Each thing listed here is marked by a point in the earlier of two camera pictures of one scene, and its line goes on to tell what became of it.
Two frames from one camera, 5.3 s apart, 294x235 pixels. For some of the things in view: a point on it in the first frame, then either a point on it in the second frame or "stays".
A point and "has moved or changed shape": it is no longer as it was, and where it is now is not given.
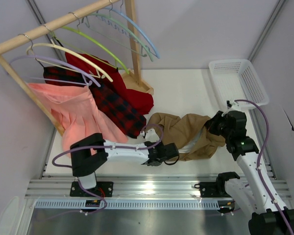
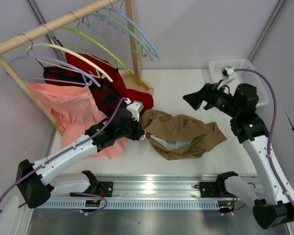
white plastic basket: [237, 79] stays
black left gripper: [171, 152] → [138, 132]
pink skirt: [73, 107] stays
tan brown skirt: [190, 133] has moved or changed shape
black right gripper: [215, 121] → [208, 97]
